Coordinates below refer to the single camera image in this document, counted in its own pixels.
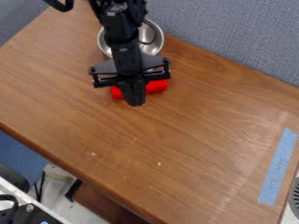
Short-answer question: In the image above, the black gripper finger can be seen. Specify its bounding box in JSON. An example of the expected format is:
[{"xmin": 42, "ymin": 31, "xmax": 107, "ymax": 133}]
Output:
[{"xmin": 117, "ymin": 80, "xmax": 146, "ymax": 107}]

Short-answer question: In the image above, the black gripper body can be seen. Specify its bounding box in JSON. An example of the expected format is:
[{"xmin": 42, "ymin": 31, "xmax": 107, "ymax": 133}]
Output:
[{"xmin": 89, "ymin": 38, "xmax": 171, "ymax": 88}]

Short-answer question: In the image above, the red rectangular block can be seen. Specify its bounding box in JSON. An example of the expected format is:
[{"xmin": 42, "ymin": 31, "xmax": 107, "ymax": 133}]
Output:
[{"xmin": 111, "ymin": 80, "xmax": 170, "ymax": 100}]

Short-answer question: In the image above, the silver metal pot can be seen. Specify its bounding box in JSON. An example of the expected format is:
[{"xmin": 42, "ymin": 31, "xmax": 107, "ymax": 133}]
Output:
[{"xmin": 98, "ymin": 18, "xmax": 165, "ymax": 58}]

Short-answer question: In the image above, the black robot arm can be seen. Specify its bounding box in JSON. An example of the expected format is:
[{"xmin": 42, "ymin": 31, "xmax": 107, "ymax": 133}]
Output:
[{"xmin": 89, "ymin": 0, "xmax": 171, "ymax": 107}]

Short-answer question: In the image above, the blue tape strip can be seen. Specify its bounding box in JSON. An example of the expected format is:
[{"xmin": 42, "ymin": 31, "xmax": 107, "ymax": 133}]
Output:
[{"xmin": 258, "ymin": 128, "xmax": 299, "ymax": 207}]

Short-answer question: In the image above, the black chair base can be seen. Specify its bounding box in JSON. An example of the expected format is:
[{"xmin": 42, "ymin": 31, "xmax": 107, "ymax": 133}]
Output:
[{"xmin": 0, "ymin": 164, "xmax": 30, "ymax": 193}]

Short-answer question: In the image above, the grey round vent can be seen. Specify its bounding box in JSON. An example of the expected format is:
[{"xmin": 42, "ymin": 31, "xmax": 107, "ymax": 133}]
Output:
[{"xmin": 289, "ymin": 177, "xmax": 299, "ymax": 220}]

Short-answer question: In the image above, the black device with cable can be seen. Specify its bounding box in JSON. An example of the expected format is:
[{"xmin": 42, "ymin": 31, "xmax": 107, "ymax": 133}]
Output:
[{"xmin": 0, "ymin": 194, "xmax": 63, "ymax": 224}]

